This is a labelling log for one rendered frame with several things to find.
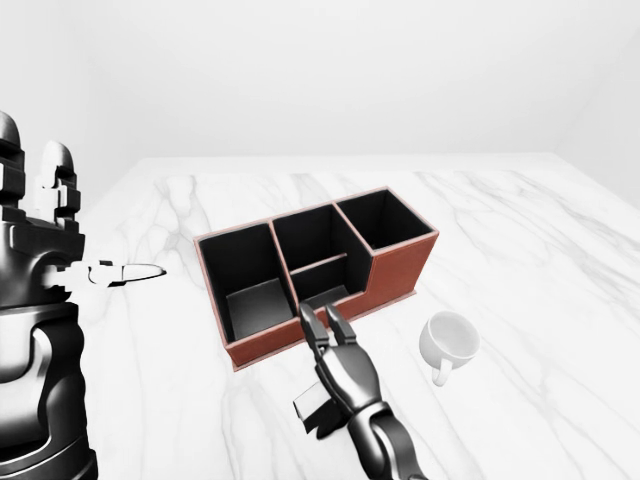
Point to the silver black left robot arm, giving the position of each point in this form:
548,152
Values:
45,390

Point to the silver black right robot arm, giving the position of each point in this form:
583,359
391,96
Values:
387,445

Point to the red-brown desk caddy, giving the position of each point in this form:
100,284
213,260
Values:
395,260

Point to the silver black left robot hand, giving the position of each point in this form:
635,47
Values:
35,255

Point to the white mug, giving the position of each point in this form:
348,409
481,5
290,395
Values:
450,340

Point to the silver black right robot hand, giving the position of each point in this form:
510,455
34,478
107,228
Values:
350,372

